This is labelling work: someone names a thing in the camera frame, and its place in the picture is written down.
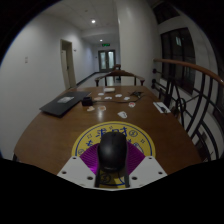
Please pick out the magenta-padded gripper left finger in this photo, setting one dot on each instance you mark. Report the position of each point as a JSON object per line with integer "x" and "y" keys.
{"x": 75, "y": 170}

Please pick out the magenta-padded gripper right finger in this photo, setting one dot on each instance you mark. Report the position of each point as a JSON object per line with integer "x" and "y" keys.
{"x": 148, "y": 170}

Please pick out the black computer mouse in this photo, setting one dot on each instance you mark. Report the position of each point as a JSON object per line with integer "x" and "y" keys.
{"x": 112, "y": 151}

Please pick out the yellow round printed mouse pad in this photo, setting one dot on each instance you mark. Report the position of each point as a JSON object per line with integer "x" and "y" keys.
{"x": 86, "y": 138}

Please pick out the small white oblong sticker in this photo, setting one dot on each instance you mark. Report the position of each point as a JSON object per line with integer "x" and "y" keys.
{"x": 122, "y": 114}

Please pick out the small beige sticker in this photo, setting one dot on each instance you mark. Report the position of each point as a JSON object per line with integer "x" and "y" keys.
{"x": 90, "y": 108}

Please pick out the black closed laptop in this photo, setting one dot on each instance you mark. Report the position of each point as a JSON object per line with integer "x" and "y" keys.
{"x": 63, "y": 104}

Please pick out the small red and white sticker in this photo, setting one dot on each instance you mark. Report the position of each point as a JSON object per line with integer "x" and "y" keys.
{"x": 132, "y": 104}

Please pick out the small orange and white sticker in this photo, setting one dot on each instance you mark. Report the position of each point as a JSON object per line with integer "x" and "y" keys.
{"x": 102, "y": 108}

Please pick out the small black box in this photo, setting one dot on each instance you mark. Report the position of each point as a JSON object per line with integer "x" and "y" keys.
{"x": 87, "y": 101}

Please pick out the white rectangular card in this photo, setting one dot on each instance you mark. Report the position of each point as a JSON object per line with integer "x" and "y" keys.
{"x": 109, "y": 89}

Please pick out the wooden armchair with curved back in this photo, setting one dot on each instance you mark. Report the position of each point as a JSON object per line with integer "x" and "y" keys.
{"x": 120, "y": 73}

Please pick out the open side doorway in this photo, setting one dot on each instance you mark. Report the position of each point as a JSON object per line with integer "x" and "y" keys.
{"x": 68, "y": 65}

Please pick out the dark wooden chair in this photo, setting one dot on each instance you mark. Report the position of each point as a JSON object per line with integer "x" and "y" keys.
{"x": 116, "y": 66}

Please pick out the black railing with wooden handrail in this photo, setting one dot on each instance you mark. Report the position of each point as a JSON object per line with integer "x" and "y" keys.
{"x": 186, "y": 65}

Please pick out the glass double door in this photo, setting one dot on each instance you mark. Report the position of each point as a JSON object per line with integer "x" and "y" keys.
{"x": 107, "y": 60}

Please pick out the dark window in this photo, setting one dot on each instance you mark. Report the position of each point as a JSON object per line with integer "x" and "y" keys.
{"x": 178, "y": 56}

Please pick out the green exit sign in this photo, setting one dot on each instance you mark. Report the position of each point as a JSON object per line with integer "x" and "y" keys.
{"x": 106, "y": 44}

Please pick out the round ceiling light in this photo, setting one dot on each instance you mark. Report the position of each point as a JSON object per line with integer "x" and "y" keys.
{"x": 93, "y": 21}

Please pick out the white wall switch plate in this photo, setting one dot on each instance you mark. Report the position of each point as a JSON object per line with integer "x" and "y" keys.
{"x": 26, "y": 60}

